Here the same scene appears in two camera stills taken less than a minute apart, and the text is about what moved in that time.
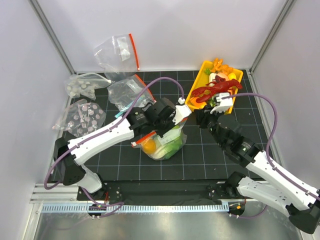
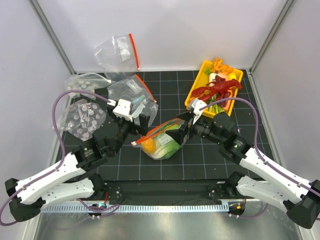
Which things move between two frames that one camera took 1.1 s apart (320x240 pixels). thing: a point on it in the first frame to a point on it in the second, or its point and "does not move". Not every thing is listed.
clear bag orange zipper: [169, 146] does not move
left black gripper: [162, 132] to [141, 129]
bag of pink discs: [81, 118] does not move
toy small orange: [149, 146] does not move
